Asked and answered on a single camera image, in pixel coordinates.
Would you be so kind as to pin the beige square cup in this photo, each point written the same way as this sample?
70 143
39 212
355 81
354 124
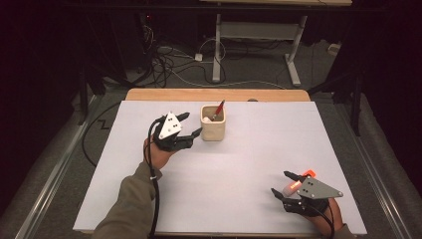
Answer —
213 132

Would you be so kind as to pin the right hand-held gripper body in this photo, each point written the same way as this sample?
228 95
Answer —
315 194

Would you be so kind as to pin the person's right hand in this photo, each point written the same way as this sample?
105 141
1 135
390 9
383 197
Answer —
326 220

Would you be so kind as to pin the orange highlighter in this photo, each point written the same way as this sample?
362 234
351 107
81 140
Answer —
292 186

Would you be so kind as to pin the black stand leg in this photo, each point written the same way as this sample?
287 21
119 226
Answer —
356 109
83 99

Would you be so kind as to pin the person's left hand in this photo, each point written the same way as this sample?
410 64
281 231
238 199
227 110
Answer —
159 157

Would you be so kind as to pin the white-legged desk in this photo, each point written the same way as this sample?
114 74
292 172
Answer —
258 30

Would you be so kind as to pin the red pen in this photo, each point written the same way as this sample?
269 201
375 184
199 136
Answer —
219 109

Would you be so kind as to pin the small white box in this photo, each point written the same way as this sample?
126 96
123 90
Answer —
333 49

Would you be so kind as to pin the metal floor rail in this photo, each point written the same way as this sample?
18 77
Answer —
375 172
54 179

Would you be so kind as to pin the white table cover sheet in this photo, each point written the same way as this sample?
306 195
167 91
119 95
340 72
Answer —
249 156

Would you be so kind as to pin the white and green glue stick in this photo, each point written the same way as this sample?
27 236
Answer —
207 119

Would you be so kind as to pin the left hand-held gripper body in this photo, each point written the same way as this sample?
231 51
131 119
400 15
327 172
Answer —
169 131

